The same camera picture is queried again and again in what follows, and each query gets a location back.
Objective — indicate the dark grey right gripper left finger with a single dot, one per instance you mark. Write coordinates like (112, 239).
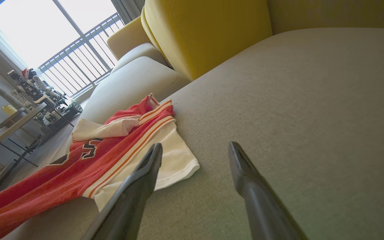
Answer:
(128, 206)

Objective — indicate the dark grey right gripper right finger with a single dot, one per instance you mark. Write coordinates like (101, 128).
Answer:
(262, 206)

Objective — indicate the red white jersey shirt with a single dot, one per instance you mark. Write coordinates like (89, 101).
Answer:
(62, 173)

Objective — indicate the beige sofa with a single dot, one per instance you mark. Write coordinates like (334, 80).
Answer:
(295, 116)

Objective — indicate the table with black legs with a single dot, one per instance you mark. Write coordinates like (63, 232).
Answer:
(15, 126)

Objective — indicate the wheeled robot cart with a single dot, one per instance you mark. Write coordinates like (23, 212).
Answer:
(42, 96)

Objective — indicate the yellow cup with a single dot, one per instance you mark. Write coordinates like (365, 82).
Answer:
(9, 110)

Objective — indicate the grey balcony railing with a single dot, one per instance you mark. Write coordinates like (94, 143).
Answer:
(78, 60)

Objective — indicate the small beige sofa seat cushion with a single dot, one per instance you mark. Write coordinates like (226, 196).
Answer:
(138, 51)

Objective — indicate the pale yellow sofa armrest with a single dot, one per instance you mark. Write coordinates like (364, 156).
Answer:
(128, 36)

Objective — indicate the yellow sofa back cushion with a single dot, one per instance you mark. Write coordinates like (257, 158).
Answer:
(205, 36)

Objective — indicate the grey curtain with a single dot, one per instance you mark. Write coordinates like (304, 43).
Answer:
(128, 8)

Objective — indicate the white sheer curtain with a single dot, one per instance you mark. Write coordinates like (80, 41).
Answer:
(2, 43)

